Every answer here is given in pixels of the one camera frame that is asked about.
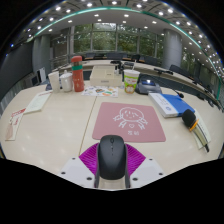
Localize cream cardboard box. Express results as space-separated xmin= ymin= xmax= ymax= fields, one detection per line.
xmin=89 ymin=65 xmax=123 ymax=88

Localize red and white leaflet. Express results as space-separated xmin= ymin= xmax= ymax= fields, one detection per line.
xmin=4 ymin=107 xmax=27 ymax=142

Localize pink printed mouse pad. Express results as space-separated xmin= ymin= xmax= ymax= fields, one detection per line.
xmin=91 ymin=101 xmax=167 ymax=144

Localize printed drink cup with straw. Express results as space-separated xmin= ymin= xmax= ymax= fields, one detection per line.
xmin=123 ymin=59 xmax=141 ymax=95

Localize white paper cup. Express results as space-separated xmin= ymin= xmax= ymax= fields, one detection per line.
xmin=47 ymin=70 xmax=61 ymax=94

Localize blue and white book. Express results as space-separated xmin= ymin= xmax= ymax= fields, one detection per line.
xmin=147 ymin=92 xmax=196 ymax=119

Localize red bottle with green band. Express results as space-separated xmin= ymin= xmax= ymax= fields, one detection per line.
xmin=70 ymin=55 xmax=85 ymax=93

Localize dark office chairs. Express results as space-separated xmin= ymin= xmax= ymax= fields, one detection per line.
xmin=83 ymin=51 xmax=218 ymax=104

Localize black computer mouse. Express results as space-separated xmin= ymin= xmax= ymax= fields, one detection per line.
xmin=96 ymin=134 xmax=128 ymax=181

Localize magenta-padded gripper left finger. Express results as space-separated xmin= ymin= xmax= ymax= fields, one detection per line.
xmin=59 ymin=143 xmax=101 ymax=190

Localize white paper booklet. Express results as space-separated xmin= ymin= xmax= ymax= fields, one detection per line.
xmin=23 ymin=90 xmax=53 ymax=115

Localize black handheld microphone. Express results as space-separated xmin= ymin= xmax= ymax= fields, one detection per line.
xmin=181 ymin=108 xmax=211 ymax=154

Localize white lidded mug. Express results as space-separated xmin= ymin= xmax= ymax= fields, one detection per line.
xmin=59 ymin=70 xmax=74 ymax=93

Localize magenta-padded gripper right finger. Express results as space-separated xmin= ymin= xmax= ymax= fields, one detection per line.
xmin=123 ymin=143 xmax=166 ymax=190

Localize ceiling lights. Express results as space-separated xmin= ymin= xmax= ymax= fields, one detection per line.
xmin=8 ymin=0 xmax=224 ymax=74

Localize colourful sticker sheet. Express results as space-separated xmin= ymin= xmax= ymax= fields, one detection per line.
xmin=81 ymin=85 xmax=120 ymax=98

